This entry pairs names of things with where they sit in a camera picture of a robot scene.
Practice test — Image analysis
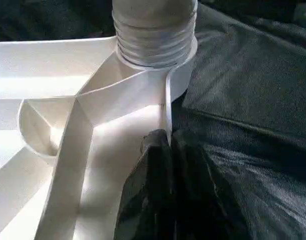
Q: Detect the white plastic table leg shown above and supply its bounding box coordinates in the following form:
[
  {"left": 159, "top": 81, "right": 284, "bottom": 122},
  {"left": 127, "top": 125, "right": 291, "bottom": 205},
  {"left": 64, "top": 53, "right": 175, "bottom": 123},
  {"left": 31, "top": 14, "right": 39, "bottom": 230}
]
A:
[{"left": 111, "top": 0, "right": 199, "bottom": 70}]

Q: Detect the black table mat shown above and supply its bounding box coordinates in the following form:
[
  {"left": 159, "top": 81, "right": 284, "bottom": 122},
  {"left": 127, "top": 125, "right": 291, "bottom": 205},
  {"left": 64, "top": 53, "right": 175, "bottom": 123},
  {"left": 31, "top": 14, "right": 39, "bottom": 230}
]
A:
[{"left": 0, "top": 0, "right": 306, "bottom": 240}]

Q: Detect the white plastic table top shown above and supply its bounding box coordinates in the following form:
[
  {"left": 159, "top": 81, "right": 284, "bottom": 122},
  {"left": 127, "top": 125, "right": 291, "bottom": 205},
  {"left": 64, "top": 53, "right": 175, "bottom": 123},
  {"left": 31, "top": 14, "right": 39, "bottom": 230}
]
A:
[{"left": 0, "top": 35, "right": 199, "bottom": 240}]

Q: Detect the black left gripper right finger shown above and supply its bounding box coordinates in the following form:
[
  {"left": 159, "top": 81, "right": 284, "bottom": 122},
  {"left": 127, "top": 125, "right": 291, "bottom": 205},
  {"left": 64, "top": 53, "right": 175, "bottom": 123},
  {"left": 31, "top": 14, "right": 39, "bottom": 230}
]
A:
[{"left": 171, "top": 129, "right": 256, "bottom": 240}]

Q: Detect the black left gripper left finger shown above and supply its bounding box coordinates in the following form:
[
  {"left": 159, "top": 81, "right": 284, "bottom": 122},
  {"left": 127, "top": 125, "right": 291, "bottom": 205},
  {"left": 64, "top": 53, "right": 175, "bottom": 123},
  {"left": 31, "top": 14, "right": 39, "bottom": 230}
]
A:
[{"left": 113, "top": 128, "right": 174, "bottom": 240}]

